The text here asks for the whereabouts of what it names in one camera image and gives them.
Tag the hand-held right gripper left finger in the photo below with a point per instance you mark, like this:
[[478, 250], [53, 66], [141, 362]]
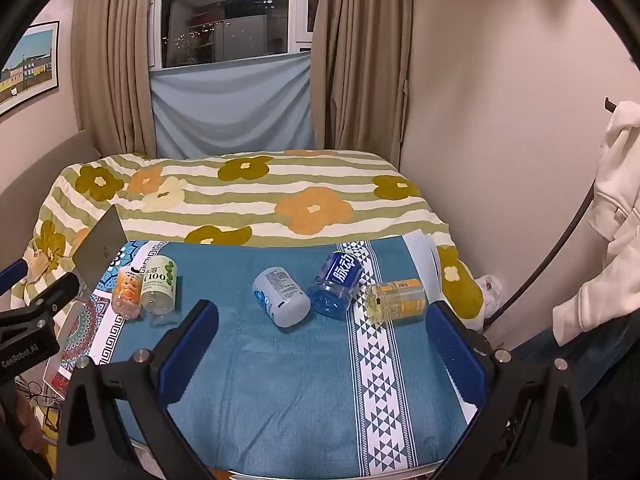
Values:
[[189, 347]]

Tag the yellow label clear bottle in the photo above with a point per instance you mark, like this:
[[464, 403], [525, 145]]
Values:
[[397, 301]]

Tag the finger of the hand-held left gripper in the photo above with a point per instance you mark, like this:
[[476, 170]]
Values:
[[11, 276], [55, 292]]

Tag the white crumpled bag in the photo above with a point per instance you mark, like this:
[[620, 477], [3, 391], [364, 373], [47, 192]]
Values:
[[489, 291]]

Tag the cream hooded sweater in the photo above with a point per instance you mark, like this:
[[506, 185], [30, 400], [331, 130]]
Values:
[[607, 240]]

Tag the light blue cloth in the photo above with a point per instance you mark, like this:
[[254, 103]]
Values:
[[232, 110]]

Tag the blue jeans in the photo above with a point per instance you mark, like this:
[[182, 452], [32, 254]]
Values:
[[575, 360]]

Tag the mandala patterned cloth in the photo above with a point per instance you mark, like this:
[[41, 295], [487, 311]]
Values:
[[87, 330]]

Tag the silver laptop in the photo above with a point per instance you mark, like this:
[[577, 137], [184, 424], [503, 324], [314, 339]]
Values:
[[100, 250]]

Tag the black curved hoop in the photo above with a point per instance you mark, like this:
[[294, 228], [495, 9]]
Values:
[[545, 265]]

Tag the window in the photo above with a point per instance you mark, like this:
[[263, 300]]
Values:
[[235, 10]]

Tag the black wall hook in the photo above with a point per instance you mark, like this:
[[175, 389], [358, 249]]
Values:
[[610, 105]]

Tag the white blue label bottle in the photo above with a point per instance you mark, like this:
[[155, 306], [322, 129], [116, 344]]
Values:
[[280, 297]]

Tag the person's left hand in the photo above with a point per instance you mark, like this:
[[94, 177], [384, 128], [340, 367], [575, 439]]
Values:
[[30, 427]]

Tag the floral striped blanket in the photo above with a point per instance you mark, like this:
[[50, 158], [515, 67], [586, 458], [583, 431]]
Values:
[[260, 195]]

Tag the framed wall picture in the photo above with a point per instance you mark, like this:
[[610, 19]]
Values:
[[27, 67]]

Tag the green label clear bottle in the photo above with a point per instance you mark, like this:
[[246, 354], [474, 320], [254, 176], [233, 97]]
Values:
[[159, 285]]

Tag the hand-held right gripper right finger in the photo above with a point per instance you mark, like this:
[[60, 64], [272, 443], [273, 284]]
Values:
[[456, 355]]

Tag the white paper sheet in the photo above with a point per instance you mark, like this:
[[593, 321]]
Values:
[[425, 260]]

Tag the beige curtain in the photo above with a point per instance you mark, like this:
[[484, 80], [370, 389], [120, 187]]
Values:
[[117, 60], [362, 60]]

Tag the blue cloth with triangle stripe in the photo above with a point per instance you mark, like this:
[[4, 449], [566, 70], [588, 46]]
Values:
[[280, 385]]

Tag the blue plastic bottle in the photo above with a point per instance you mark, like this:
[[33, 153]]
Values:
[[335, 285]]

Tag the small orange label bottle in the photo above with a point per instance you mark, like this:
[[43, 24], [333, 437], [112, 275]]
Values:
[[127, 295]]

